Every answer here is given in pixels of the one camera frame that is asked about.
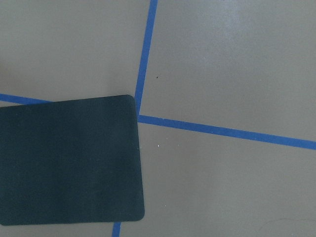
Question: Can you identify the black mouse pad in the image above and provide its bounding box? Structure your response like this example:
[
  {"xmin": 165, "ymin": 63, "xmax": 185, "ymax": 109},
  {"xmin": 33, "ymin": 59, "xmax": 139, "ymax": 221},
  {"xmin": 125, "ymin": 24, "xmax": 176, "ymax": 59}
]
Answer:
[{"xmin": 0, "ymin": 95, "xmax": 145, "ymax": 226}]

